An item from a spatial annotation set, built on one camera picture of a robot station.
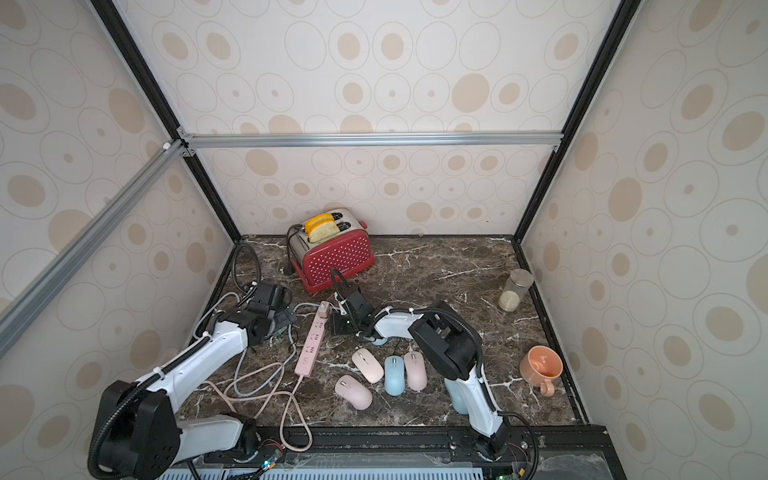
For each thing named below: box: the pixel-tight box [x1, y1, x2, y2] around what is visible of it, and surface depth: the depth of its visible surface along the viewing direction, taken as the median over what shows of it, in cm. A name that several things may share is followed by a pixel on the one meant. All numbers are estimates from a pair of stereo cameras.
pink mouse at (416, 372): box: [404, 351, 428, 391], surface depth 85 cm
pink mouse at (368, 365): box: [351, 348, 384, 384], surface depth 87 cm
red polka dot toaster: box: [290, 209, 375, 293], surface depth 99 cm
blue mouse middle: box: [384, 355, 406, 397], surface depth 85 cm
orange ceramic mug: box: [519, 345, 564, 398], surface depth 82 cm
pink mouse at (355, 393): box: [334, 375, 373, 411], surface depth 82 cm
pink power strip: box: [294, 301, 332, 377], surface depth 91 cm
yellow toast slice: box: [305, 213, 340, 243], surface depth 96 cm
